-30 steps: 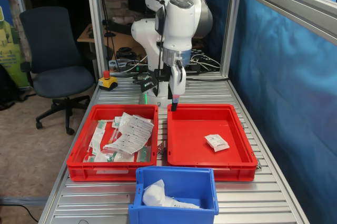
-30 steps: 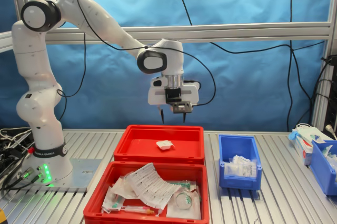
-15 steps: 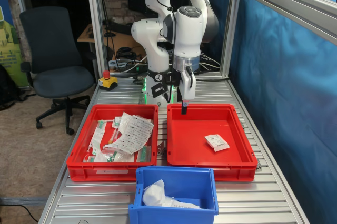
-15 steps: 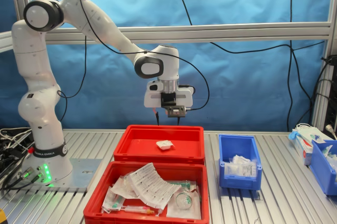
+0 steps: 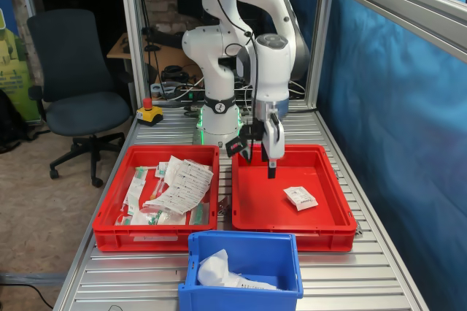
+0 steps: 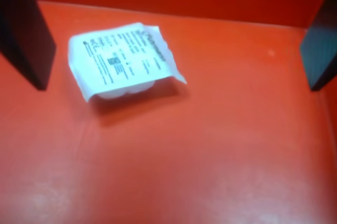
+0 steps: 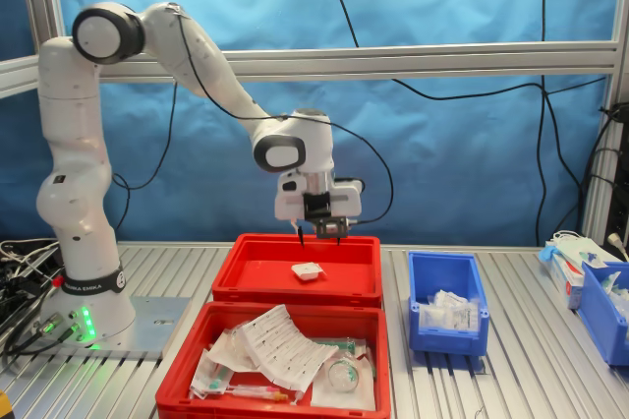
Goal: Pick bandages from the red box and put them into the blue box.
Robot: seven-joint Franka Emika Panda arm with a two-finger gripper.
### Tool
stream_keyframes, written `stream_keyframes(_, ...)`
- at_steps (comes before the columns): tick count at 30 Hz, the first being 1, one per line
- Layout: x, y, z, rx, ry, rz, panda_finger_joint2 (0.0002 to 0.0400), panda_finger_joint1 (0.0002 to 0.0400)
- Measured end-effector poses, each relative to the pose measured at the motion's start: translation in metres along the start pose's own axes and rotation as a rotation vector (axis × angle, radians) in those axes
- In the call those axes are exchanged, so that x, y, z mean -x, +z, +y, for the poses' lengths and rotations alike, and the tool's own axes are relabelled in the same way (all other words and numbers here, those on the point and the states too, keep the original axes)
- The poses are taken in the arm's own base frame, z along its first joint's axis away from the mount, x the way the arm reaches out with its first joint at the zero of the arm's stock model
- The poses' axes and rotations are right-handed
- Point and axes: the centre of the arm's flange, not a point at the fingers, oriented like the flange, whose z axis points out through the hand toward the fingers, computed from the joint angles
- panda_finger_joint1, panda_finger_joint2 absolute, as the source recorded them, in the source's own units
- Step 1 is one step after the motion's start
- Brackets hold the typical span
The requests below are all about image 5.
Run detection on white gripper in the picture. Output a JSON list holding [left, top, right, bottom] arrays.
[[260, 117, 285, 180]]

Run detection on white printed bandage packet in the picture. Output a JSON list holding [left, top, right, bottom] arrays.
[[283, 185, 319, 212]]

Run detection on shallow red plastic box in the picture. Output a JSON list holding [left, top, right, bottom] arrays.
[[231, 144, 358, 253]]

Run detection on yellow emergency stop button box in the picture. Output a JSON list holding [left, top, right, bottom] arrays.
[[136, 98, 164, 128]]

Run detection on red box with medical supplies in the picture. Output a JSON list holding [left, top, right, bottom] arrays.
[[91, 145, 220, 253]]

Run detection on pile of white packets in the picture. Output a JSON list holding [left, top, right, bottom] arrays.
[[142, 155, 215, 214]]

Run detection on green syringe package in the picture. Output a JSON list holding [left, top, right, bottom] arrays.
[[188, 202, 212, 226]]

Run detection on blue plastic storage bin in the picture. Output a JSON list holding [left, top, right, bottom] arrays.
[[177, 230, 304, 311]]

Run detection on clear plastic sterile package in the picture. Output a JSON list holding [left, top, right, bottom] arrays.
[[155, 155, 180, 180]]

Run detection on clear round dish package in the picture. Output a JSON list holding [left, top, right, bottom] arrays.
[[129, 208, 188, 226]]

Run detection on pink orange syringe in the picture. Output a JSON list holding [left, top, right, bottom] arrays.
[[151, 175, 165, 201]]

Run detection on plain white bandage packet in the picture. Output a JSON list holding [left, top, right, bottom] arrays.
[[196, 248, 230, 287]]

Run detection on grey tape roll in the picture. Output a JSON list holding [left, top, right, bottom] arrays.
[[150, 82, 177, 101]]

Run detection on green cannula package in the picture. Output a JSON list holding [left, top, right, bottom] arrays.
[[120, 166, 147, 226]]

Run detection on blue fabric backdrop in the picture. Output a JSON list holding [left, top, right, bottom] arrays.
[[317, 0, 467, 311]]

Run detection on wooden desk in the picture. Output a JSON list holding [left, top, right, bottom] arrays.
[[107, 31, 190, 88]]

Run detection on dark office chair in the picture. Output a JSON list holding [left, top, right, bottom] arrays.
[[27, 9, 133, 188]]

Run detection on black bag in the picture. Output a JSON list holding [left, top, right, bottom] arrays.
[[0, 88, 32, 155]]

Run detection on green poster banner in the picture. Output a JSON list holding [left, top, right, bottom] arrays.
[[0, 7, 42, 123]]

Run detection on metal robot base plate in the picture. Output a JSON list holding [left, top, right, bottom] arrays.
[[196, 131, 244, 148]]

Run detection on metal corner bracket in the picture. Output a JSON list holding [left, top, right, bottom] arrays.
[[217, 196, 233, 217]]

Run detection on cable bundle behind robot base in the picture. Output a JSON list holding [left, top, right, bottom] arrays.
[[144, 62, 318, 115]]

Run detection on black floor cable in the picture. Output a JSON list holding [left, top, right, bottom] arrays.
[[0, 281, 55, 310]]

